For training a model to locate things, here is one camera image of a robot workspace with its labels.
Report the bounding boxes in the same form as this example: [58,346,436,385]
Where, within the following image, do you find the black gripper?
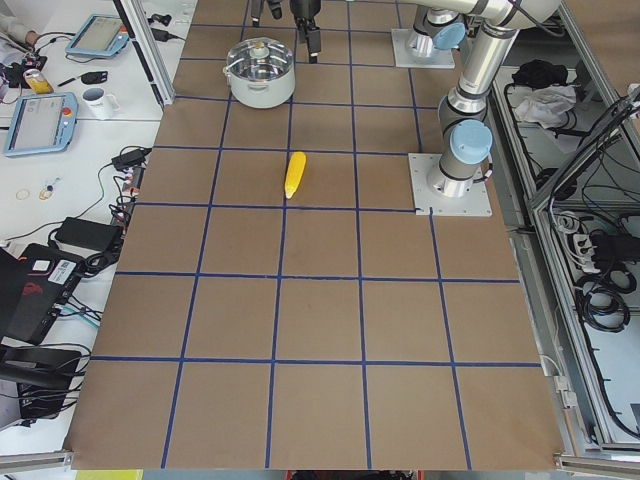
[289,0,321,64]

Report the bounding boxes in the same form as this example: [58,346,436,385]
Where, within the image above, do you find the glass pot lid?
[224,37,294,82]

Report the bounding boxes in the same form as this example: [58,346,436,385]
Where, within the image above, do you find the yellow corn cob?
[284,151,307,200]

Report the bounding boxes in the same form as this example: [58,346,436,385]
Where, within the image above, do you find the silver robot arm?
[289,1,466,69]
[414,1,559,198]

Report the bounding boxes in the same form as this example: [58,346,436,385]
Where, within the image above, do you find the white cooking pot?
[225,59,296,109]

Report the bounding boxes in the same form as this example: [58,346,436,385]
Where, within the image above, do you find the upper blue teach pendant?
[65,14,130,58]

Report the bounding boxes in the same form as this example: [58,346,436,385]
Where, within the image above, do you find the blue teach pendant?
[65,14,130,58]
[3,92,78,157]

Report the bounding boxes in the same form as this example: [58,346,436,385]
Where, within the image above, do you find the black power adapter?
[111,147,152,171]

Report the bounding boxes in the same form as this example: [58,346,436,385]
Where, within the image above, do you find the white mug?
[82,87,121,120]

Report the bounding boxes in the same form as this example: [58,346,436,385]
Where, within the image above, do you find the black cloth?
[512,59,568,89]

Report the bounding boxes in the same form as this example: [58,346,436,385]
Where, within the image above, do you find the power strip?
[109,165,146,228]

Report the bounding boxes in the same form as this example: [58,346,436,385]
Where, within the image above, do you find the white crumpled cloth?
[514,86,577,128]

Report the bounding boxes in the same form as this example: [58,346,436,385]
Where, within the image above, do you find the black pen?
[57,77,79,87]

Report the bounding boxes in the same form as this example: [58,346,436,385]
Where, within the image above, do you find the lower blue teach pendant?
[3,92,78,157]

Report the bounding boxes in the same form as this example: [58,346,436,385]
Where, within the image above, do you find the large black power brick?
[54,217,123,252]

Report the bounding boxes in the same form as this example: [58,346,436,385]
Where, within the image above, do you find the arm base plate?
[408,153,492,217]
[391,29,455,69]

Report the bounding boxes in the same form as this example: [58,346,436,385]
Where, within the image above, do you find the aluminium frame post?
[113,0,175,108]

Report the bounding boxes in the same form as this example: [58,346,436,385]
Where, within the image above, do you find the black coiled cable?
[574,272,632,334]

